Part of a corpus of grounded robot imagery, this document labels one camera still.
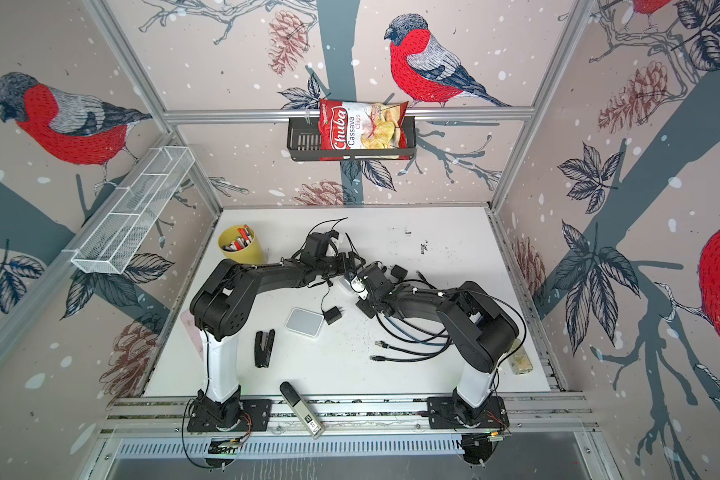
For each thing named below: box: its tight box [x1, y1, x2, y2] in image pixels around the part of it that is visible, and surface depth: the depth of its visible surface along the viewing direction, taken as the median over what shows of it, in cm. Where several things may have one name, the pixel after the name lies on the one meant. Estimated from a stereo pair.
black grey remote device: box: [279, 381, 326, 439], surface depth 73 cm
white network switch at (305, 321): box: [284, 307, 325, 339], surface depth 90 cm
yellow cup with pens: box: [218, 224, 265, 266], surface depth 97 cm
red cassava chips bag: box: [319, 99, 410, 161], surface depth 90 cm
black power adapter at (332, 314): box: [323, 306, 345, 325], surface depth 92 cm
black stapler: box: [254, 329, 275, 368], surface depth 85 cm
